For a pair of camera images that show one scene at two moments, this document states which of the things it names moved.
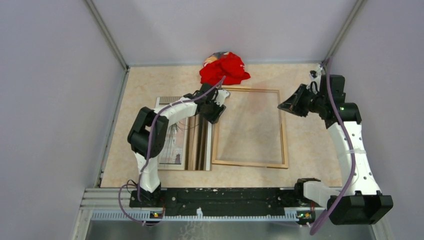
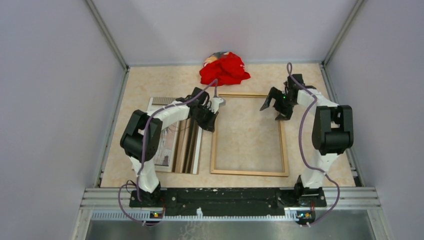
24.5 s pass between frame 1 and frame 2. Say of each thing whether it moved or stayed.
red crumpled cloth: stayed
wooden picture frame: moved
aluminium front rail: stayed
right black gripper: moved
